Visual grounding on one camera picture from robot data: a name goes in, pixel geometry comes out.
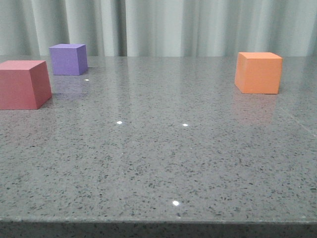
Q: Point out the orange foam cube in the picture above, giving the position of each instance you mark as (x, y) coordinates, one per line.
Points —
(258, 72)

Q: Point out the purple foam cube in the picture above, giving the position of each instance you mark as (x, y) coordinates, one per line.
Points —
(69, 59)

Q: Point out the red foam cube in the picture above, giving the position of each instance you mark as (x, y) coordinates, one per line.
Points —
(24, 84)

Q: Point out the grey-green pleated curtain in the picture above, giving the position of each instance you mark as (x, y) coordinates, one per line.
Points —
(161, 28)

